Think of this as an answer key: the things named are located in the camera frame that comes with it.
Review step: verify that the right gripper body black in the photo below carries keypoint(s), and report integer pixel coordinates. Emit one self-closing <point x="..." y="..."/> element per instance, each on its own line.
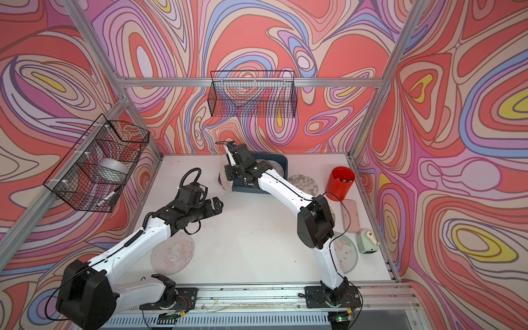
<point x="235" y="172"/>

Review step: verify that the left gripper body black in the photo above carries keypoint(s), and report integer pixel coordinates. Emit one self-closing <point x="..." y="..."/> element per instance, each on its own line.
<point x="203" y="211"/>

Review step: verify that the pink checkered bear coaster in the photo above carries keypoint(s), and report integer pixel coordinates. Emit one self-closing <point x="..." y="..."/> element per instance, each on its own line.
<point x="277" y="167"/>

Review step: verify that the pale pink unicorn coaster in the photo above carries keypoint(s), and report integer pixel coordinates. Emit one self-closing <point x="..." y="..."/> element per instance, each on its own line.
<point x="173" y="255"/>

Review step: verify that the white floral green coaster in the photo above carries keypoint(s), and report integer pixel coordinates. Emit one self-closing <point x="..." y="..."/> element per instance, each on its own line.
<point x="305" y="183"/>

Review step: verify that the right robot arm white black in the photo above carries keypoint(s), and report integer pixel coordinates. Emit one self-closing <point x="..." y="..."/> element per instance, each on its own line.
<point x="315" y="224"/>

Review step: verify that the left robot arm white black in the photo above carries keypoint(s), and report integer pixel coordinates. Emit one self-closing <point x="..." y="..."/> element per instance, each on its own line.
<point x="89" y="294"/>

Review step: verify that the teal plastic storage box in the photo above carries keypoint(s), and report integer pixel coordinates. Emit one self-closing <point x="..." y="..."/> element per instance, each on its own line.
<point x="239" y="186"/>

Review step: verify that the white marker in basket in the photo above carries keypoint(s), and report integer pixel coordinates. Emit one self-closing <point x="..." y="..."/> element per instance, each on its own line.
<point x="105" y="199"/>

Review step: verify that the white roll in basket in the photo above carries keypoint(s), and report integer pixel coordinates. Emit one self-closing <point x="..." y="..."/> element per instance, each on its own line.
<point x="111" y="171"/>

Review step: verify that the red cup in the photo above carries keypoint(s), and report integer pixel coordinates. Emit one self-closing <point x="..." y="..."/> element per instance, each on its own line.
<point x="340" y="181"/>

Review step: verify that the pink flat case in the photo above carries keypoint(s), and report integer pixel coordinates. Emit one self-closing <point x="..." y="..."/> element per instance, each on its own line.
<point x="350" y="216"/>

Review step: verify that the pale green small device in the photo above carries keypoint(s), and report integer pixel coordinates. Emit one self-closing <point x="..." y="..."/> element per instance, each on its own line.
<point x="367" y="242"/>

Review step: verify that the black wire basket back wall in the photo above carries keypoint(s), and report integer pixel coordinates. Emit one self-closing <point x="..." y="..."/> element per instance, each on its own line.
<point x="253" y="94"/>

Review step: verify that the black wire basket wall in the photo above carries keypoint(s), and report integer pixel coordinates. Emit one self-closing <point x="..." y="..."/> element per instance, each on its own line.
<point x="75" y="182"/>
<point x="253" y="94"/>

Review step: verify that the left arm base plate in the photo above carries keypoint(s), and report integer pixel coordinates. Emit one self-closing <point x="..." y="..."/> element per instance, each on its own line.
<point x="183" y="299"/>

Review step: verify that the black wire basket left wall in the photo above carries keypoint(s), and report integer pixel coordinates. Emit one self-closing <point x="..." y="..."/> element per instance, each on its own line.
<point x="75" y="182"/>

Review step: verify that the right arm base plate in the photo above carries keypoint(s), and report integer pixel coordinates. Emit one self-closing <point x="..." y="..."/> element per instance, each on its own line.
<point x="318" y="297"/>

